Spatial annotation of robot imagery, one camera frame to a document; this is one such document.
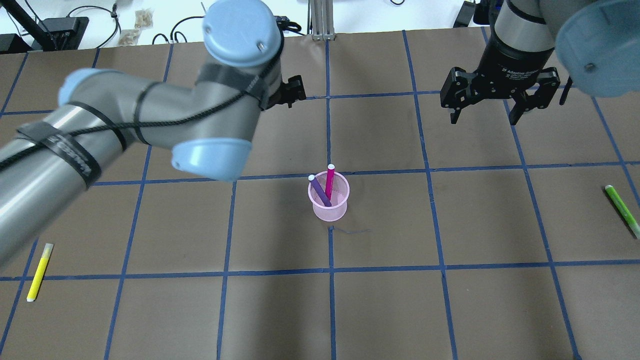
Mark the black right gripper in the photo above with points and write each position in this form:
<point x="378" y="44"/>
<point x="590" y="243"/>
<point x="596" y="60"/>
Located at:
<point x="515" y="65"/>

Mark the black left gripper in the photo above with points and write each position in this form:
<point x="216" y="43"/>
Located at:
<point x="291" y="91"/>

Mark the pink marker pen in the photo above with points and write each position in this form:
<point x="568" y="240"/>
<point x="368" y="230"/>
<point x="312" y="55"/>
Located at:
<point x="329" y="181"/>

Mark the purple marker pen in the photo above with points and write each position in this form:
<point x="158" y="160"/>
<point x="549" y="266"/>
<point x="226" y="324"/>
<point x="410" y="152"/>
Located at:
<point x="319" y="190"/>

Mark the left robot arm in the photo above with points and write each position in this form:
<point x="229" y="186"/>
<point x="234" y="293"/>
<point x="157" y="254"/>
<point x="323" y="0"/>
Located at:
<point x="208" y="128"/>

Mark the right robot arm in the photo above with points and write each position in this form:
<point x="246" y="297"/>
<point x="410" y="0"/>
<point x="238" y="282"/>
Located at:
<point x="596" y="41"/>

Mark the pink mesh cup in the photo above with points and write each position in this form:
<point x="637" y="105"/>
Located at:
<point x="329" y="208"/>

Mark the green marker pen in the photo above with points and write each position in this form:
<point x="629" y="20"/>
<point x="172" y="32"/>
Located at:
<point x="623" y="210"/>

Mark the bag of screws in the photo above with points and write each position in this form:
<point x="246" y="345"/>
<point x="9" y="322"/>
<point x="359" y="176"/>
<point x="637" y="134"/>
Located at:
<point x="129" y="37"/>
<point x="143" y="18"/>

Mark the yellow marker pen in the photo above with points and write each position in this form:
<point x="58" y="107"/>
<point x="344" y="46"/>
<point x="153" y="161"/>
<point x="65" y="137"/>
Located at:
<point x="38" y="277"/>

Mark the aluminium frame post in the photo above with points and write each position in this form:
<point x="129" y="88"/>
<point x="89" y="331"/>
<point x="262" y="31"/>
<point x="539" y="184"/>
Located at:
<point x="321" y="20"/>

